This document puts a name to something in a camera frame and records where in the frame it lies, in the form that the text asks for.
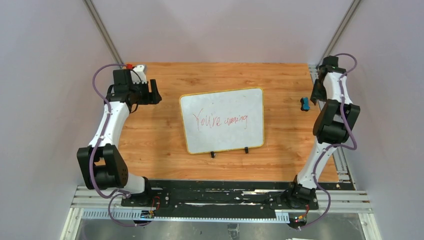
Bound blue whiteboard eraser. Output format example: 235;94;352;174
300;97;310;112

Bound yellow-framed whiteboard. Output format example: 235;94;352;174
179;87;265;155

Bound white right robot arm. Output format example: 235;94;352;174
283;54;361;210

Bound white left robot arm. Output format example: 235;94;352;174
76;64;162;204

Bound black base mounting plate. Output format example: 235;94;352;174
121;180;320;219

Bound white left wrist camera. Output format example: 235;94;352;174
130;64;147;84

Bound aluminium frame rails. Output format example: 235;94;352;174
60;186;382;240

